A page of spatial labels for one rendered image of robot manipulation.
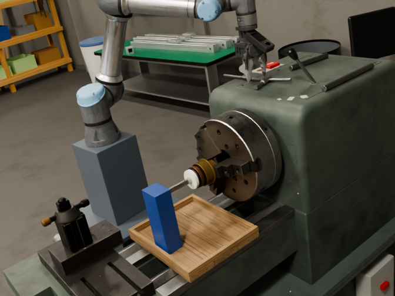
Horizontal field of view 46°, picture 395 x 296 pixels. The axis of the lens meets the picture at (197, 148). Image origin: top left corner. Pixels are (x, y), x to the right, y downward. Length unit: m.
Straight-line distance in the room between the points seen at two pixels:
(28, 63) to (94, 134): 6.48
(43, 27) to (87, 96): 6.66
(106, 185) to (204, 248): 0.58
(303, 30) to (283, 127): 3.44
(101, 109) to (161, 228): 0.63
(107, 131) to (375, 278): 1.26
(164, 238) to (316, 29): 3.67
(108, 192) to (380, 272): 1.18
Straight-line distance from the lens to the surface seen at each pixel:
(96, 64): 7.00
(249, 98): 1.71
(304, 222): 1.72
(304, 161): 1.61
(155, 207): 1.47
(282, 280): 1.92
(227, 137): 1.57
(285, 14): 5.06
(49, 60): 8.57
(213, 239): 1.59
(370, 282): 2.11
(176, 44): 5.39
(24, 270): 1.66
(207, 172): 1.55
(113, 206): 1.99
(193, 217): 1.72
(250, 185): 1.58
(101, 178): 1.94
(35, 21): 8.46
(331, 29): 4.81
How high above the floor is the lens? 1.81
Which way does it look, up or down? 24 degrees down
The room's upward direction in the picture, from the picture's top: 11 degrees counter-clockwise
